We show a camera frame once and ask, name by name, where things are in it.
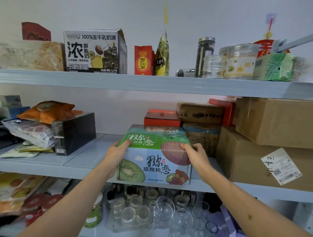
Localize person's right forearm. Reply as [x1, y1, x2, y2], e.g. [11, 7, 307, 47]
[200, 174, 311, 237]

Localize small cardboard box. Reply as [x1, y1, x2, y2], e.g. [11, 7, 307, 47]
[232, 97, 313, 149]

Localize white black milk carton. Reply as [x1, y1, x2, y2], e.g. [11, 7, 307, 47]
[63, 28, 127, 75]

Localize red round-label pouch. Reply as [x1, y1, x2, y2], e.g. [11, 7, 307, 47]
[41, 194, 64, 212]
[23, 194, 46, 212]

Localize yellow green snack bag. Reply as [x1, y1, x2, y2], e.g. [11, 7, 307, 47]
[155, 4, 170, 77]

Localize group of clear glass cups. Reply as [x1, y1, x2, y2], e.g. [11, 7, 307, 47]
[105, 183, 219, 237]

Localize red yellow-label packet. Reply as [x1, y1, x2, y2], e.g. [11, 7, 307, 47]
[134, 45, 156, 76]

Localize tan textured packet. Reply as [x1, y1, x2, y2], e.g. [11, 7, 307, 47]
[0, 40, 66, 72]

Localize pale printed snack packet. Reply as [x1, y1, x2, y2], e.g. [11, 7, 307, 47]
[1, 119, 55, 149]

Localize pale green flat packet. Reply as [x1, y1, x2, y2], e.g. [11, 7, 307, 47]
[0, 144, 54, 158]

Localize person's right hand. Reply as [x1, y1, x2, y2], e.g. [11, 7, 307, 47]
[180, 143, 213, 184]

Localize white-lid green-label jar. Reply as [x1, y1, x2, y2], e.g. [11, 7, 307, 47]
[84, 193, 104, 229]

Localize green patterned tea packet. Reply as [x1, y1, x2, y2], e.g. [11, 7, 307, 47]
[253, 53, 294, 82]

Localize kiwi fruit carton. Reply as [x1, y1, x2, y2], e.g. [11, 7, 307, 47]
[117, 124, 192, 185]

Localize plain purple bag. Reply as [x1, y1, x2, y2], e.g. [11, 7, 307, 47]
[219, 204, 243, 237]

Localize person's left hand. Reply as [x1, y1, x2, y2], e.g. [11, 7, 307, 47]
[104, 139, 132, 180]

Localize dark red patterned box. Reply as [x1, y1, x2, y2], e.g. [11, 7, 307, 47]
[21, 22, 52, 41]

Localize wide clear-taped cardboard box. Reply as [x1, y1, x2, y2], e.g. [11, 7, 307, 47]
[216, 126, 313, 192]

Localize red knot ornament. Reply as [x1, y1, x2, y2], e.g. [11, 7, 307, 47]
[253, 13, 291, 58]

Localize small blue white box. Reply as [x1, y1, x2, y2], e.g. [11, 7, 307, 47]
[0, 95, 31, 120]

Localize person's left forearm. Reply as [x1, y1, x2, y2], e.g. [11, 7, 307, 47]
[18, 168, 115, 237]

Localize ribbed clear plastic jar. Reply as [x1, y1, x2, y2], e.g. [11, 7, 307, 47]
[202, 54, 227, 79]

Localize long taped cardboard box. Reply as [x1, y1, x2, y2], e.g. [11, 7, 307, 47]
[182, 122, 222, 158]

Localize large red cartoon gift box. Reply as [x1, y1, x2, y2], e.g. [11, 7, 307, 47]
[209, 98, 236, 127]

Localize labelled clear plastic jar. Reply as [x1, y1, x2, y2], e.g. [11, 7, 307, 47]
[224, 43, 260, 80]

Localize printed-tape brown parcel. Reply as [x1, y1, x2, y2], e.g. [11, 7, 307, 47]
[176, 101, 225, 125]

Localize large black box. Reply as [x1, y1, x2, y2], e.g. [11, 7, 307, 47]
[51, 112, 97, 156]

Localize grey metal shelves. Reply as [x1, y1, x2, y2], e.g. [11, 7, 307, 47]
[0, 33, 313, 237]

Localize metal-lid glass jar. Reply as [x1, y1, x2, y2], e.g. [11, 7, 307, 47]
[195, 36, 216, 78]

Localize small dark canister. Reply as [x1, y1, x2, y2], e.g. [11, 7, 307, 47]
[175, 69, 196, 77]

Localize yellow flat packet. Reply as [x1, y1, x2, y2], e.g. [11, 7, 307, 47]
[0, 172, 47, 215]

